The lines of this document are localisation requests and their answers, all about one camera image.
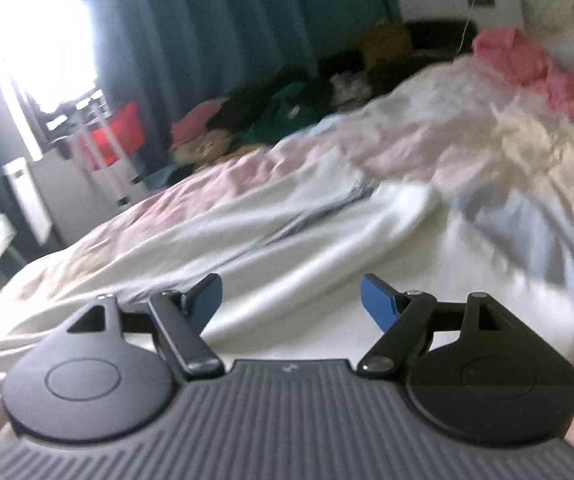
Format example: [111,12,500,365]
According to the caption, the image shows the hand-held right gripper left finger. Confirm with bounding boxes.
[66,273,225,381]

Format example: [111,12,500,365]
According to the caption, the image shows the white flat panel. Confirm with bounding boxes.
[31,147,135,248]

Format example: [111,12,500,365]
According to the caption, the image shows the red cloth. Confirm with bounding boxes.
[79,101,146,167]

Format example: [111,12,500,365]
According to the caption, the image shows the green garment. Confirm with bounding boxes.
[237,82,320,147]

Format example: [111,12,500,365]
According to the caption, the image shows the wide blue curtain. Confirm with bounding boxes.
[74,0,402,161]

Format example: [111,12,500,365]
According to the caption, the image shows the white charging cable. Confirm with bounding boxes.
[456,0,478,56]

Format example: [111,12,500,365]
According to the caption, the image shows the tan plush cloth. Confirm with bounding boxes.
[169,129,262,163]

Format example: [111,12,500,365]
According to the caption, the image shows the brown bag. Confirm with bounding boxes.
[358,21,412,68]

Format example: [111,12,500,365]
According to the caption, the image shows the dark framed window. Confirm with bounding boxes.
[0,0,105,126]

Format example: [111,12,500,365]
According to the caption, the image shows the dark clothes pile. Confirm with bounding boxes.
[207,47,382,136]

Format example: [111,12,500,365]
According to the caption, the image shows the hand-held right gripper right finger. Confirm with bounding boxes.
[357,273,525,377]

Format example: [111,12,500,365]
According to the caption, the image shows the garment steamer stand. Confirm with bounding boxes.
[42,87,140,206]

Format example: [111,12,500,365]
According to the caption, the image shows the pastel patchwork bed blanket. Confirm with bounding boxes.
[0,52,574,461]

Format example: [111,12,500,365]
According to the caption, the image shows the white jacket with striped trim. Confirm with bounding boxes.
[187,160,574,367]

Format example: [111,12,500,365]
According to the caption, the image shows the pink crumpled garment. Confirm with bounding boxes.
[472,27,574,125]

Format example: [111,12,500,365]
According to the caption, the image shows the pink clothes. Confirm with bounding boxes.
[169,97,228,148]

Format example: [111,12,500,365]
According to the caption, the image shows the white tower heater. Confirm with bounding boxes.
[2,157,52,245]

